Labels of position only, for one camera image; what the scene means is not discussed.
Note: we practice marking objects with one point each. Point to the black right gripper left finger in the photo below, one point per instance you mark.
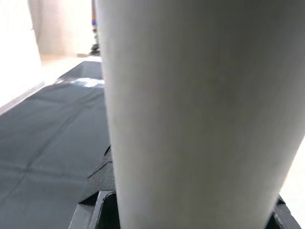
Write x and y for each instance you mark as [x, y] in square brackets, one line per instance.
[100, 195]

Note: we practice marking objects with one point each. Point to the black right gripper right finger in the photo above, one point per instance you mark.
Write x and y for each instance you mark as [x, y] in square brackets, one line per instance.
[286, 217]

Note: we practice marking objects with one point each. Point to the white plastic table leg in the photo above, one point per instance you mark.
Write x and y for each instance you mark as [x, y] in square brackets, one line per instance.
[190, 119]

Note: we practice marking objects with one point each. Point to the white plastic table top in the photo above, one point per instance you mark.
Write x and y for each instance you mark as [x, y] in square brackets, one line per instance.
[295, 171]

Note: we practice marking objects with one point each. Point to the black tablecloth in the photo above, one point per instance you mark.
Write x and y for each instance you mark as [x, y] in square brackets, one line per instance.
[47, 143]

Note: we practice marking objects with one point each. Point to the clear plastic bag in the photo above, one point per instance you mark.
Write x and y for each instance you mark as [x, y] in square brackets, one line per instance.
[88, 82]

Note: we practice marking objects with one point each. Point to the upright stick vacuum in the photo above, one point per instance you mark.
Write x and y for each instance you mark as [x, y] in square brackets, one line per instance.
[95, 28]

